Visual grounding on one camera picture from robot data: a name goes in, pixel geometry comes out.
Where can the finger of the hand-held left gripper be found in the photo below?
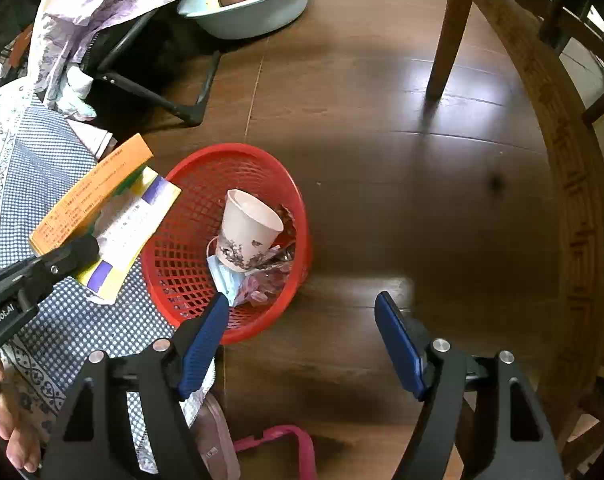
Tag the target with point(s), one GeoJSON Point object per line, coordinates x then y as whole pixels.
{"type": "Point", "coordinates": [74, 255]}

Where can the orange cardboard box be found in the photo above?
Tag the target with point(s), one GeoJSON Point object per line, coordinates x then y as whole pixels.
{"type": "Point", "coordinates": [92, 190]}

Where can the light blue plastic basin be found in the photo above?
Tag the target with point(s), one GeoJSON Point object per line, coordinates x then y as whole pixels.
{"type": "Point", "coordinates": [252, 20]}

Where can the black folding cot frame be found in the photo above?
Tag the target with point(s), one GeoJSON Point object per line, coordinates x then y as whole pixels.
{"type": "Point", "coordinates": [147, 95]}

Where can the pale green cloth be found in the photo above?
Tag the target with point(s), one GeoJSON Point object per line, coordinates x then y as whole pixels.
{"type": "Point", "coordinates": [77, 90]}

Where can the purple folded blanket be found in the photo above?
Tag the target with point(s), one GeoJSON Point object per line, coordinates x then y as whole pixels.
{"type": "Point", "coordinates": [82, 5]}

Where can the pink slipper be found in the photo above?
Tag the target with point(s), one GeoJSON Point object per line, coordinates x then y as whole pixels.
{"type": "Point", "coordinates": [217, 440]}

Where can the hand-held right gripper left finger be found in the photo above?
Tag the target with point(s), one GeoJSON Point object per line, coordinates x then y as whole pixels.
{"type": "Point", "coordinates": [204, 345]}

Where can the white yellow purple box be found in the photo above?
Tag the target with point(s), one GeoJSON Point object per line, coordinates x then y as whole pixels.
{"type": "Point", "coordinates": [127, 230]}

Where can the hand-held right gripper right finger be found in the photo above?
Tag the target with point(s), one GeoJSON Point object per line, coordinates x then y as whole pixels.
{"type": "Point", "coordinates": [399, 345]}

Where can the red plastic basket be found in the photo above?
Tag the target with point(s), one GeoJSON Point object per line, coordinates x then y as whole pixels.
{"type": "Point", "coordinates": [192, 185]}

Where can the blue face mask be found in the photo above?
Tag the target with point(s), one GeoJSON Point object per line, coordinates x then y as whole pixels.
{"type": "Point", "coordinates": [224, 277]}

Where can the wooden chair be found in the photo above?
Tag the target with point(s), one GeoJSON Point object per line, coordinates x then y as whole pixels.
{"type": "Point", "coordinates": [571, 185]}

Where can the white printed paper cup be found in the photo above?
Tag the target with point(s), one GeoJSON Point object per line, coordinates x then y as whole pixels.
{"type": "Point", "coordinates": [247, 230]}

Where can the clear packet with red print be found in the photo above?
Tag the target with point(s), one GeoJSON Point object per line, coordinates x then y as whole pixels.
{"type": "Point", "coordinates": [269, 280]}

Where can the person's left hand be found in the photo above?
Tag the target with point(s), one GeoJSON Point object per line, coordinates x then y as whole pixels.
{"type": "Point", "coordinates": [12, 435]}

